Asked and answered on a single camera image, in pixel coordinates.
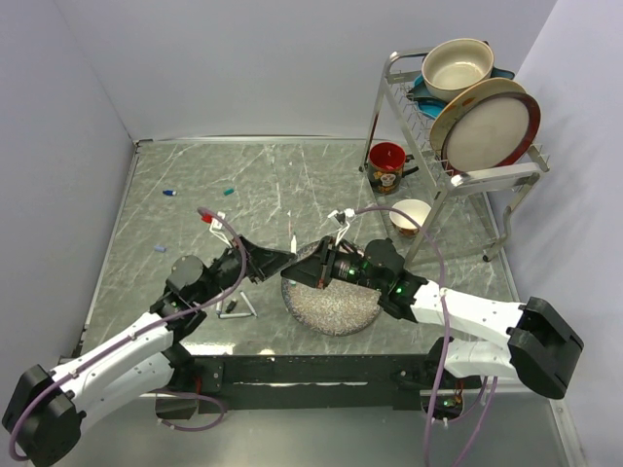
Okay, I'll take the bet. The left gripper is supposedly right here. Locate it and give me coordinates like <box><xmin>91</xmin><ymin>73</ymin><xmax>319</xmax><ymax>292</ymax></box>
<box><xmin>194</xmin><ymin>233</ymin><xmax>296</xmax><ymax>305</ymax></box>

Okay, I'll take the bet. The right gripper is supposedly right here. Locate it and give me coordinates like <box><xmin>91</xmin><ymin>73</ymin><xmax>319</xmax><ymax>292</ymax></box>
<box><xmin>281</xmin><ymin>236</ymin><xmax>386</xmax><ymax>292</ymax></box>

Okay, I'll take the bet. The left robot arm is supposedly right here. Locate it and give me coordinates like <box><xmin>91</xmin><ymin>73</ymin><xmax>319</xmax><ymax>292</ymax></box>
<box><xmin>2</xmin><ymin>241</ymin><xmax>296</xmax><ymax>466</ymax></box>

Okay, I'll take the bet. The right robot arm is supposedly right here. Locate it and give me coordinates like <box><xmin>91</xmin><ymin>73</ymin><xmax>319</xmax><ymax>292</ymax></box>
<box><xmin>281</xmin><ymin>236</ymin><xmax>584</xmax><ymax>400</ymax></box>

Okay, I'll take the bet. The white pen black tip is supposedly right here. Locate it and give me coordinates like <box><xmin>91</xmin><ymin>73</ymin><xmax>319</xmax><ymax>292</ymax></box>
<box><xmin>239</xmin><ymin>291</ymin><xmax>258</xmax><ymax>318</ymax></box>

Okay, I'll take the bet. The black pen cap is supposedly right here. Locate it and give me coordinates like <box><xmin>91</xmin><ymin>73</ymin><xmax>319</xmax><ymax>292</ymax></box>
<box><xmin>225</xmin><ymin>300</ymin><xmax>238</xmax><ymax>313</ymax></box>

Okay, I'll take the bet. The white pen dark blue tip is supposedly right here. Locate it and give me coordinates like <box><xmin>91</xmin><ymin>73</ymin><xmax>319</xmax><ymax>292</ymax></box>
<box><xmin>218</xmin><ymin>312</ymin><xmax>255</xmax><ymax>319</ymax></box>

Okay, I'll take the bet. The speckled blue rim plate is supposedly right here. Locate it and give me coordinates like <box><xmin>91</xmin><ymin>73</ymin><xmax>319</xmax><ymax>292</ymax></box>
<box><xmin>280</xmin><ymin>241</ymin><xmax>383</xmax><ymax>338</ymax></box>

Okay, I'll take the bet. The small white red bowl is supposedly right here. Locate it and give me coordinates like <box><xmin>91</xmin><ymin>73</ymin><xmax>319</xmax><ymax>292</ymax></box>
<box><xmin>389</xmin><ymin>198</ymin><xmax>431</xmax><ymax>237</ymax></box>

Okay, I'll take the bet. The red skull mug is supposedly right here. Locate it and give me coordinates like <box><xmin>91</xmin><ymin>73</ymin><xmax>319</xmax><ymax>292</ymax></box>
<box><xmin>366</xmin><ymin>142</ymin><xmax>420</xmax><ymax>194</ymax></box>

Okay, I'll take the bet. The metal dish rack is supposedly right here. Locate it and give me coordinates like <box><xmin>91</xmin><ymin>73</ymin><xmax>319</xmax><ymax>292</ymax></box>
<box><xmin>359</xmin><ymin>48</ymin><xmax>549</xmax><ymax>263</ymax></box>

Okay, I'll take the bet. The beige plate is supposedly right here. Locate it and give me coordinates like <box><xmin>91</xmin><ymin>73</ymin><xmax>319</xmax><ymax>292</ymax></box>
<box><xmin>429</xmin><ymin>78</ymin><xmax>526</xmax><ymax>159</ymax></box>

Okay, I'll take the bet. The blue dish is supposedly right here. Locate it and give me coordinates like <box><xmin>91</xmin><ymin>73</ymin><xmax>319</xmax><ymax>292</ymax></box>
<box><xmin>406</xmin><ymin>67</ymin><xmax>516</xmax><ymax>120</ymax></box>

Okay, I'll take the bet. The brown rim white plate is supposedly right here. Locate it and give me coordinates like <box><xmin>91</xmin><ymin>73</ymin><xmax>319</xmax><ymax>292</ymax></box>
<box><xmin>440</xmin><ymin>91</ymin><xmax>541</xmax><ymax>173</ymax></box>

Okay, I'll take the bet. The cream ceramic bowl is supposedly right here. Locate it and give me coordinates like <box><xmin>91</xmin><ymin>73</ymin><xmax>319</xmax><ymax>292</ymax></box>
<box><xmin>421</xmin><ymin>38</ymin><xmax>495</xmax><ymax>102</ymax></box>

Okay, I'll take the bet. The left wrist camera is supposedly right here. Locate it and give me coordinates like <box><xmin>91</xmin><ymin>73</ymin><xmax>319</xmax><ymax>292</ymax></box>
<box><xmin>197</xmin><ymin>207</ymin><xmax>234</xmax><ymax>247</ymax></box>

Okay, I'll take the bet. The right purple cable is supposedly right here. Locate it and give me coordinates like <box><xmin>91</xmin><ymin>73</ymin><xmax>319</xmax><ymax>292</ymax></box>
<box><xmin>352</xmin><ymin>206</ymin><xmax>452</xmax><ymax>467</ymax></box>

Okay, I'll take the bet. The black base frame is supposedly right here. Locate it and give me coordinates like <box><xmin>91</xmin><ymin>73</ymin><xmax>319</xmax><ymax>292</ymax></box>
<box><xmin>164</xmin><ymin>341</ymin><xmax>442</xmax><ymax>411</ymax></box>

